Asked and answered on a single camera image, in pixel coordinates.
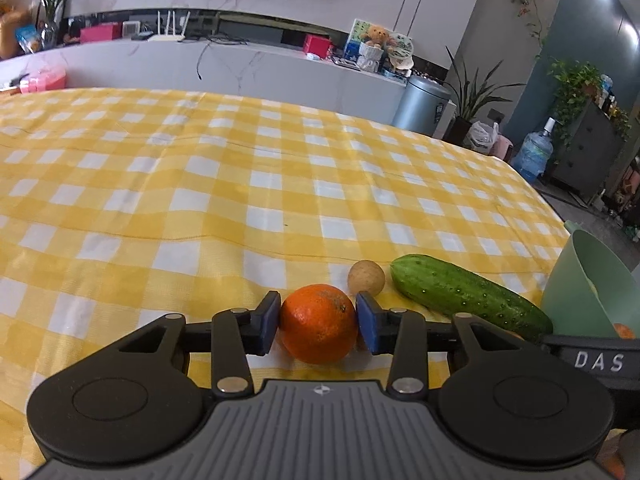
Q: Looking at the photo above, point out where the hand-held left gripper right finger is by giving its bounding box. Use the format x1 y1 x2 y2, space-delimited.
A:
356 292 538 398

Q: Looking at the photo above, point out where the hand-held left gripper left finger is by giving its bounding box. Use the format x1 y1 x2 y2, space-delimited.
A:
102 291 282 398

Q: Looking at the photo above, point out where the green plastic colander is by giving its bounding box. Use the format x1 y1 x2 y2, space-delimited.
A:
540 229 640 341

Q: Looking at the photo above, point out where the green cucumber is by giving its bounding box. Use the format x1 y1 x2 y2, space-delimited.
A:
390 254 554 343

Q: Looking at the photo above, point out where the small brown potato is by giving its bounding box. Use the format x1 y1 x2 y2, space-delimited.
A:
348 260 386 297

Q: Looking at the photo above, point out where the yellow checked tablecloth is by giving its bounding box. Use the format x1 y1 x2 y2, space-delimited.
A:
0 87 573 466

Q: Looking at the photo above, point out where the grey drawer cabinet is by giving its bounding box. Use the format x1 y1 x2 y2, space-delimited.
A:
544 101 627 202

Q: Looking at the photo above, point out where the blue water jug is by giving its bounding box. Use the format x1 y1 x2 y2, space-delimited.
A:
512 117 556 184

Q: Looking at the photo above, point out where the white plastic bag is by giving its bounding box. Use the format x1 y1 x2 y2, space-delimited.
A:
464 121 501 155

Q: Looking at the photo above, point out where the silver blue trash can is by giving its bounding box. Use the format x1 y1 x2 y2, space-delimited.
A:
392 75 454 136

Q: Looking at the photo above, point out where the long leaf potted plant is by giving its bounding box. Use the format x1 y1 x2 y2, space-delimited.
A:
442 47 527 144

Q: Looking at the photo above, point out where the trailing green pothos plant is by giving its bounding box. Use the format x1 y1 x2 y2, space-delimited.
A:
547 57 632 147

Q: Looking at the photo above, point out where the red box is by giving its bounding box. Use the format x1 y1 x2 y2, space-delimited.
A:
303 33 334 56

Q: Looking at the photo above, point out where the white marble media console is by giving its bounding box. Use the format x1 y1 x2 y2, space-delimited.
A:
0 37 408 126

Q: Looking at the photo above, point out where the brown teddy bear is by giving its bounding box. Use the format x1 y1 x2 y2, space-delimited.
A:
363 25 391 49

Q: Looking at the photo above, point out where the white wifi router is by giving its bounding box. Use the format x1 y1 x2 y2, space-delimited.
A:
149 10 189 44

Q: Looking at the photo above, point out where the pink storage box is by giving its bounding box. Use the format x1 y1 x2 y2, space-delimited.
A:
19 68 69 94

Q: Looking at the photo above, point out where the pink flat box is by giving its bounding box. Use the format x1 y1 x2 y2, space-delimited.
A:
79 23 124 44

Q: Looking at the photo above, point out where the hanging vine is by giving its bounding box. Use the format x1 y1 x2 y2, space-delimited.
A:
497 0 552 57

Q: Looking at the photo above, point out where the plant in glass vase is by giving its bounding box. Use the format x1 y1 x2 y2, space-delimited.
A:
29 0 92 51

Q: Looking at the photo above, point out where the black cable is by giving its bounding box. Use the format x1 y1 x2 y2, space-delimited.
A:
196 36 252 82

